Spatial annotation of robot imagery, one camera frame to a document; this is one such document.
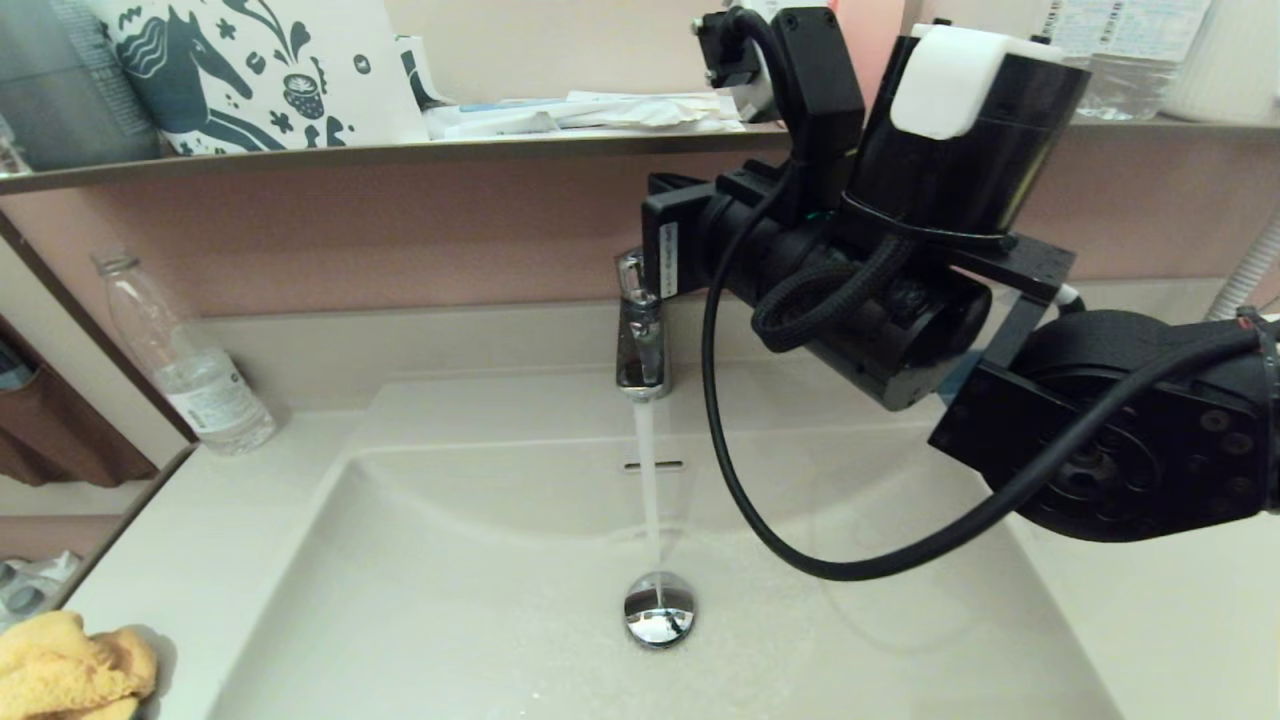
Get orange grey-backed microfibre cloth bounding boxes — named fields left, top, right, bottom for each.
left=0, top=610, right=159, bottom=720

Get chrome faucet body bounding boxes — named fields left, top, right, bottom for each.
left=614, top=290, right=673, bottom=404

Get beige ceramic sink basin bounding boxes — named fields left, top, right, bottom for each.
left=205, top=362, right=1121, bottom=720

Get white crumpled wrapper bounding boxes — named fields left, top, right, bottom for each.
left=555, top=92, right=747, bottom=134

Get chrome drain stopper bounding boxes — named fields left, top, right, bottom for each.
left=622, top=571, right=697, bottom=651

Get clear plastic water bottle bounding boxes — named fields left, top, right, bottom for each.
left=1078, top=0, right=1211, bottom=122
left=1040, top=0, right=1093, bottom=61

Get white packet with blue stripe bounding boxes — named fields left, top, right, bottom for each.
left=425, top=98, right=563, bottom=141

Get white ribbed container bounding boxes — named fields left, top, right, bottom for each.
left=1160, top=0, right=1280, bottom=126

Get small white printed box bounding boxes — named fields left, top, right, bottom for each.
left=393, top=36, right=456, bottom=113

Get white bag with horse print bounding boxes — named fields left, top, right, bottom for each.
left=88, top=0, right=429, bottom=159

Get capless clear plastic bottle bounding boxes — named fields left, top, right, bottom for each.
left=92, top=250, right=279, bottom=458

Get grey container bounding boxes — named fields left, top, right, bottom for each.
left=0, top=0, right=161, bottom=173

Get clear plastic wrapped items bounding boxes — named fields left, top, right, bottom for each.
left=0, top=552, right=83, bottom=631

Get black braided sleeve cable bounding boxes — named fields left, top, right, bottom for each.
left=750, top=235, right=916, bottom=353

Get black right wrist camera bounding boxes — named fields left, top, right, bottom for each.
left=695, top=5, right=867, bottom=216

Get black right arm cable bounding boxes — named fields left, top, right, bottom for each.
left=700, top=160, right=1280, bottom=583

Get white corrugated hose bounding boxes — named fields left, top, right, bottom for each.
left=1205, top=210, right=1280, bottom=323

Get brown wall shelf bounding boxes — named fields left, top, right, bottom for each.
left=0, top=115, right=1280, bottom=198

